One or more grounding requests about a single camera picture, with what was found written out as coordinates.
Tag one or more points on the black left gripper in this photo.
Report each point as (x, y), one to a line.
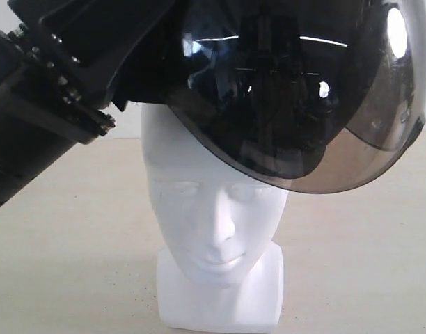
(71, 54)

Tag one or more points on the black helmet with tinted visor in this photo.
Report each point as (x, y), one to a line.
(309, 96)

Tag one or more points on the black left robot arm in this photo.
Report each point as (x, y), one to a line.
(26, 150)

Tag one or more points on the white mannequin head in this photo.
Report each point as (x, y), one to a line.
(220, 270)

